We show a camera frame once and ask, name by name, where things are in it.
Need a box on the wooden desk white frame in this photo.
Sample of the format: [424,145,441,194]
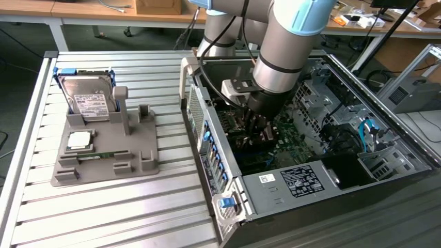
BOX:
[318,0,441,72]
[0,0,207,52]

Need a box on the white cable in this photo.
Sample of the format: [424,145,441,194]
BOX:
[97,0,131,13]

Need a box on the open brown cardboard box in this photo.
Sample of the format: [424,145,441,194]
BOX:
[414,2,441,28]

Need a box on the black stand pole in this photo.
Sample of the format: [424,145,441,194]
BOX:
[350,0,422,76]

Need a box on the black monitor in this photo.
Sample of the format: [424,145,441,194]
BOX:
[370,0,419,22]

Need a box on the blue disk wire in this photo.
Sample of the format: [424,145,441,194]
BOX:
[356,117,379,153]

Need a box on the orange white small box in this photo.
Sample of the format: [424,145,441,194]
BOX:
[335,14,360,26]

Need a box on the grey power supply unit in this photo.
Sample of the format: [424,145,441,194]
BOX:
[239,159,343,216]

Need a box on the grey chipset heatsink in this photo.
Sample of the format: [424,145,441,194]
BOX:
[274,152,298,167]

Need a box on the open black PC case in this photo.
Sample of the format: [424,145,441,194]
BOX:
[178,53,441,248]

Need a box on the silver CPU chip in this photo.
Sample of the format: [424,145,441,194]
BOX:
[66,131,94,150]

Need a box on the perforated metal drive cage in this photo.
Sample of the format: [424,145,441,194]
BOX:
[291,77,345,125]

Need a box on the green motherboard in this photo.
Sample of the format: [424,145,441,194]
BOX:
[214,103,317,174]

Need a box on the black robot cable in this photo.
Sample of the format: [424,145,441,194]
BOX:
[197,0,258,111]

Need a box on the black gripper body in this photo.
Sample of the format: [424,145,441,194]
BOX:
[246,89,289,121]

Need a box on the grey plastic parts rack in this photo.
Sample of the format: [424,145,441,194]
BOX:
[50,86,161,187]

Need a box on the metal disk bay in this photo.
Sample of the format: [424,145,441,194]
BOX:
[355,148,415,181]

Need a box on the aluminium profile frame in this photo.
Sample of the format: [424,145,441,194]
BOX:
[395,43,441,86]

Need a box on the grey computer tower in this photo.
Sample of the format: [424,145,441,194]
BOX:
[376,76,441,114]

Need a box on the black power wire bundle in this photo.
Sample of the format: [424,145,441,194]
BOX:
[319,123,362,156]

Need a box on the hard disk blue carrier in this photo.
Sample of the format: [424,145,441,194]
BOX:
[53,66,119,122]

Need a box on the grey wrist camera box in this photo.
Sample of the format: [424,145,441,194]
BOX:
[219,79,262,105]

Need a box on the green RAM stick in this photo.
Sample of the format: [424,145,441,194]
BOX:
[75,152,115,160]

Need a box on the CPU socket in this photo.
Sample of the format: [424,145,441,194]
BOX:
[234,110,247,129]

